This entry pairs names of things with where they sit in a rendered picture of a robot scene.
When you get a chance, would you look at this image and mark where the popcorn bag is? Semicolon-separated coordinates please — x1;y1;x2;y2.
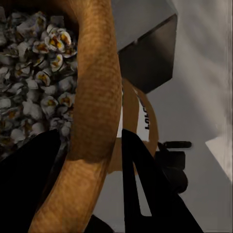
0;0;123;233

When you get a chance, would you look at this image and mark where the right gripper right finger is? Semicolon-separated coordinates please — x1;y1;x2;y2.
121;129;203;233

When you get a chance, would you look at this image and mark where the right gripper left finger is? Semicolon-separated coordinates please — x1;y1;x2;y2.
0;130;60;233

